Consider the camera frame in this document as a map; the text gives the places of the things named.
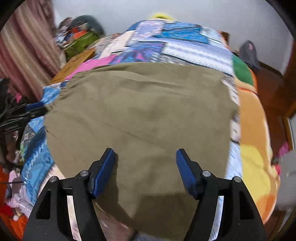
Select orange yellow fleece blanket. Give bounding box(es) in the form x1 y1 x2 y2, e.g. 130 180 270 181
232 55 280 223

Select olive khaki cargo pants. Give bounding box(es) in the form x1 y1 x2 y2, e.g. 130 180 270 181
44 62 238 240

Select blue patchwork bedspread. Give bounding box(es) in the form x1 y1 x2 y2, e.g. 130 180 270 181
19 19 243 241

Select yellow plush item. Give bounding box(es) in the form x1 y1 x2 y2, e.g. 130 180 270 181
151 13 173 21

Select grey teal plush pillow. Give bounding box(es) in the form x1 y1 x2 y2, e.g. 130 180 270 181
69 15 105 36

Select striped red curtain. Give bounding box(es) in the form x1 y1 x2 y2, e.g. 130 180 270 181
1 1 66 102

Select dark grey cap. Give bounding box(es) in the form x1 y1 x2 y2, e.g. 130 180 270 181
239 40 260 70

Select pink folded garment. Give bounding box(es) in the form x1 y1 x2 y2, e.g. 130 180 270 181
65 54 117 80

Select brown cardboard box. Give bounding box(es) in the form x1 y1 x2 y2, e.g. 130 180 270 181
49 48 95 85

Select green cloth bundle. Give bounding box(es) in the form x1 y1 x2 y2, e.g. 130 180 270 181
64 31 99 61

